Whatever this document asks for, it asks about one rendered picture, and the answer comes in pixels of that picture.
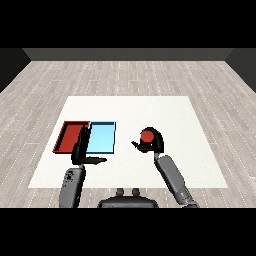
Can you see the light blue shallow open box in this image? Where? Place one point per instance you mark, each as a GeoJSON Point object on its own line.
{"type": "Point", "coordinates": [101, 137]}

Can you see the small red can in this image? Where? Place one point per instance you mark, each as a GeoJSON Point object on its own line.
{"type": "Point", "coordinates": [146, 136]}

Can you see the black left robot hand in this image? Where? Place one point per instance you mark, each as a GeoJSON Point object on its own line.
{"type": "Point", "coordinates": [80, 150]}

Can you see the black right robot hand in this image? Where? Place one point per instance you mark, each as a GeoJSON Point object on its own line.
{"type": "Point", "coordinates": [158, 144]}

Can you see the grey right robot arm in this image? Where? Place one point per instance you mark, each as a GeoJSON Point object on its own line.
{"type": "Point", "coordinates": [175, 181]}

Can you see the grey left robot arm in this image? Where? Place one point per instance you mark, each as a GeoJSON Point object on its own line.
{"type": "Point", "coordinates": [71, 186]}

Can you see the red shallow open box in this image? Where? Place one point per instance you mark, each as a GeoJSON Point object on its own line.
{"type": "Point", "coordinates": [68, 136]}

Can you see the dark grey robot body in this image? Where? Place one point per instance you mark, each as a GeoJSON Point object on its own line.
{"type": "Point", "coordinates": [127, 201]}

